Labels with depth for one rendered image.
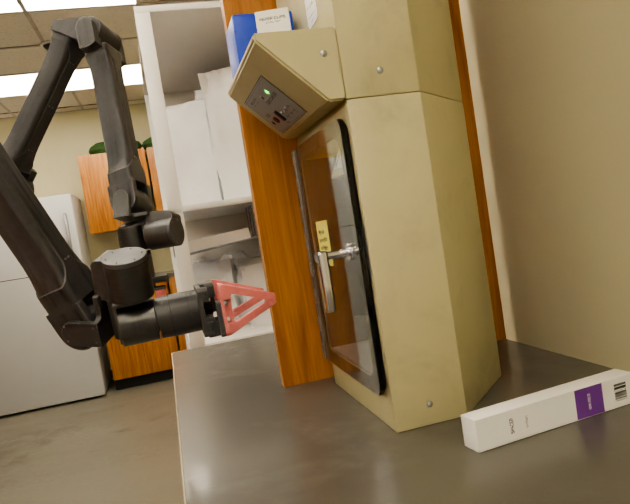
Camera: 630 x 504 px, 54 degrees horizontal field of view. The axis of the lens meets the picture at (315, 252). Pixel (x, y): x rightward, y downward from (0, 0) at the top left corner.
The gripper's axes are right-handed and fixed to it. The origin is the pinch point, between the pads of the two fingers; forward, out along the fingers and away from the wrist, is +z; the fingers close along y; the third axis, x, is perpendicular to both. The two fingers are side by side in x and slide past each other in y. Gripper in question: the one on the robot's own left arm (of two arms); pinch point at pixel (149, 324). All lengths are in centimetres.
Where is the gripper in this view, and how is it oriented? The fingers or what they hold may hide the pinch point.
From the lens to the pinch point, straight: 128.2
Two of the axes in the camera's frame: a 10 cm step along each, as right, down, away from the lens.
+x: -2.5, -0.1, 9.7
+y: 9.6, -1.7, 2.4
